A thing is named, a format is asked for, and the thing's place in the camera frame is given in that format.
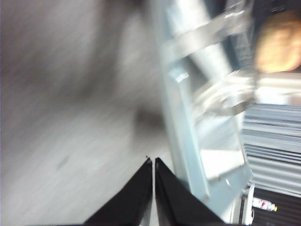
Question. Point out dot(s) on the white red yellow tag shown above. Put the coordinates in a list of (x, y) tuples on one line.
[(263, 203)]

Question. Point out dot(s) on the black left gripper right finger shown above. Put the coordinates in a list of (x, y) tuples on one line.
[(178, 202)]

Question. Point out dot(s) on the golden brown bread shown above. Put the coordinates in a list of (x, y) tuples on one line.
[(277, 44)]

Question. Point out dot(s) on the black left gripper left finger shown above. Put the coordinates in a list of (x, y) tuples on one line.
[(134, 197)]

